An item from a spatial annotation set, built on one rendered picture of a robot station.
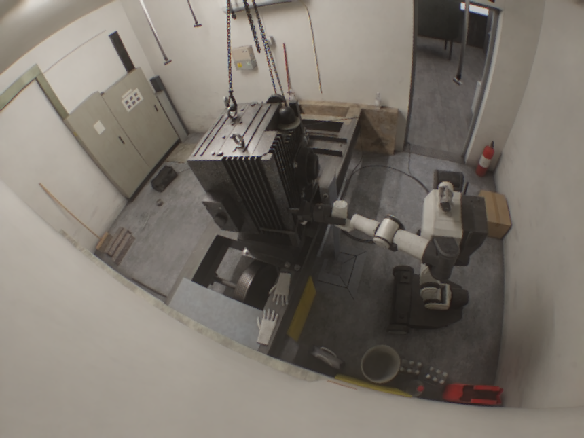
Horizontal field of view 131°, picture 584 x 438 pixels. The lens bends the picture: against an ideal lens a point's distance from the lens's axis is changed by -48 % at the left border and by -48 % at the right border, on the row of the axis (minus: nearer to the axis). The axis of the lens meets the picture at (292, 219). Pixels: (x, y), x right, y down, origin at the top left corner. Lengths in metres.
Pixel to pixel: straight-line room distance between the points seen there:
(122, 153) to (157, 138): 0.72
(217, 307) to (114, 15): 4.27
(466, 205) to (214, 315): 1.64
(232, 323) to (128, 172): 3.08
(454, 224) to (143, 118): 4.15
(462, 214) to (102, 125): 3.99
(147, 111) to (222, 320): 3.46
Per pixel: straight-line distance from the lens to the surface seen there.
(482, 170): 3.58
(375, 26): 2.86
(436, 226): 1.12
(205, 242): 2.15
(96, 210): 4.29
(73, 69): 4.14
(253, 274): 1.89
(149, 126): 4.40
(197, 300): 1.94
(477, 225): 1.18
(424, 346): 2.37
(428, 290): 1.79
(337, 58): 3.05
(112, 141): 4.05
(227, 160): 1.12
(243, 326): 1.74
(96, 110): 3.94
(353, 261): 2.48
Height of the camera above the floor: 2.25
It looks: 53 degrees down
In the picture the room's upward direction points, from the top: 18 degrees counter-clockwise
